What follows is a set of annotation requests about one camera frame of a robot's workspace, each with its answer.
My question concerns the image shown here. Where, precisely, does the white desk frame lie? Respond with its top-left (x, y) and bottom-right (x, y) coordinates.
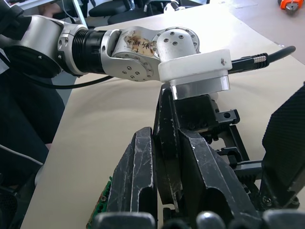
top-left (71, 0), bottom-right (88, 26)

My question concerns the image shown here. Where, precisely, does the beige table mat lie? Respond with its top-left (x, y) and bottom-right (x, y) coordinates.
top-left (21, 6), bottom-right (305, 229)

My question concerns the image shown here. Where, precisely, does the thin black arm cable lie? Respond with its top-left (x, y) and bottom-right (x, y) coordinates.
top-left (23, 75), bottom-right (115, 90)

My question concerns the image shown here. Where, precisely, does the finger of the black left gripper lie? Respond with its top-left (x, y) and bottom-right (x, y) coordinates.
top-left (153, 87), bottom-right (184, 213)
top-left (177, 128), bottom-right (260, 218)

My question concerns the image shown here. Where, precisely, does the black office chair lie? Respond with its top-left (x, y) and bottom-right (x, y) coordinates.
top-left (107, 8), bottom-right (167, 26)
top-left (88, 0), bottom-right (134, 18)

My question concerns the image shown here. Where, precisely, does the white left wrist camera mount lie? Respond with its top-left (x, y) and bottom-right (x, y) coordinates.
top-left (158, 49), bottom-right (232, 83)

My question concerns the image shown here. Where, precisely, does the green circuit board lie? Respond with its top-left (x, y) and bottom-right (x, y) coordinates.
top-left (86, 176), bottom-right (113, 226)

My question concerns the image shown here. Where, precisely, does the thick black wrist cable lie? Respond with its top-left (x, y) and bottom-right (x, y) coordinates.
top-left (230, 45), bottom-right (297, 72)

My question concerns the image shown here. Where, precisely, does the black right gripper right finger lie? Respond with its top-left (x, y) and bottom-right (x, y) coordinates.
top-left (259, 81), bottom-right (305, 212)

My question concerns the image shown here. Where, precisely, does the dark robot torso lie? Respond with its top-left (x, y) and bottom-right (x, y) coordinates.
top-left (0, 71), bottom-right (65, 229)

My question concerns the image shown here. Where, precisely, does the orange handled tool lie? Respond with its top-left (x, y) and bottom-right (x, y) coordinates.
top-left (277, 0), bottom-right (301, 15)

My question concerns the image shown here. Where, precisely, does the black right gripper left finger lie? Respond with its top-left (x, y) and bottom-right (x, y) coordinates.
top-left (106, 126), bottom-right (158, 214)

